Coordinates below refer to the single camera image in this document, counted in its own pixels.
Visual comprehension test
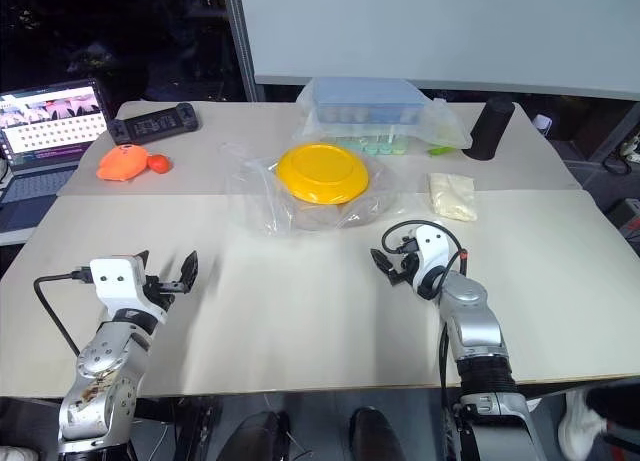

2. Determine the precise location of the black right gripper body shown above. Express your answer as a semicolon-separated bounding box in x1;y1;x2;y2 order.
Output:
396;249;420;285

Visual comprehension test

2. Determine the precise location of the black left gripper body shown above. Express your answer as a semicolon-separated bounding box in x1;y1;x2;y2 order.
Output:
142;275;177;305

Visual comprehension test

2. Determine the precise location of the white folded cloth packet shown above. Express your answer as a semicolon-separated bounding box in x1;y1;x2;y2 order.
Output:
427;172;479;223

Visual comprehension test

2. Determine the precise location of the clear plastic bag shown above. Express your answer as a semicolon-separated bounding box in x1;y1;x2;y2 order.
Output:
220;141;404;237

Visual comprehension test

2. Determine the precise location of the black handheld controller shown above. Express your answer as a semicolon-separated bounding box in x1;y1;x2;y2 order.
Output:
108;102;200;146

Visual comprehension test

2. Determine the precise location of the black cylindrical speaker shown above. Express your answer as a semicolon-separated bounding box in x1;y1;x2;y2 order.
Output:
462;95;516;162

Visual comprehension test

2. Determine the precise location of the dark rounded shape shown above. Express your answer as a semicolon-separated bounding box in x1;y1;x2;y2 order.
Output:
348;406;407;461

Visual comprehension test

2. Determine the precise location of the blue-lidded clear plastic box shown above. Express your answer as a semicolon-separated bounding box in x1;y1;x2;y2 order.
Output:
304;77;426;138

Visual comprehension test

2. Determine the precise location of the open laptop computer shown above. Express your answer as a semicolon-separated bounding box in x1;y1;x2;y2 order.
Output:
0;78;110;232

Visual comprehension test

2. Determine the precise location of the large white board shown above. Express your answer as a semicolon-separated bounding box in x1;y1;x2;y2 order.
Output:
238;0;640;102

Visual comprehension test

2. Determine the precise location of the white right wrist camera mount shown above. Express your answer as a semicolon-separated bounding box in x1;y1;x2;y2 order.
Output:
410;224;451;290

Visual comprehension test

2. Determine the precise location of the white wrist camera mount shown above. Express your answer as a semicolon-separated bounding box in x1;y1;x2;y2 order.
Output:
89;255;170;325
410;224;451;290

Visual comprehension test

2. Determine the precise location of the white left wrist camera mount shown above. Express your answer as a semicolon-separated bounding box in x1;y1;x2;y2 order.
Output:
89;255;170;325

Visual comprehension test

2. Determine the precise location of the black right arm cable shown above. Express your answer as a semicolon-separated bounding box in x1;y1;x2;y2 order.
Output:
381;220;469;278

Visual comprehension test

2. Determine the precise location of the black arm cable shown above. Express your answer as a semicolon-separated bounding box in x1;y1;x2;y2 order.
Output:
381;220;469;278
33;267;93;358

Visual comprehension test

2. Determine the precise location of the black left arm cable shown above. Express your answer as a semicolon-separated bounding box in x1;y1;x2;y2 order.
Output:
33;267;93;358

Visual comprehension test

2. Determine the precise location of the grey metal post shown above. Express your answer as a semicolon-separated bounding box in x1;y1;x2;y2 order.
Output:
223;0;260;103

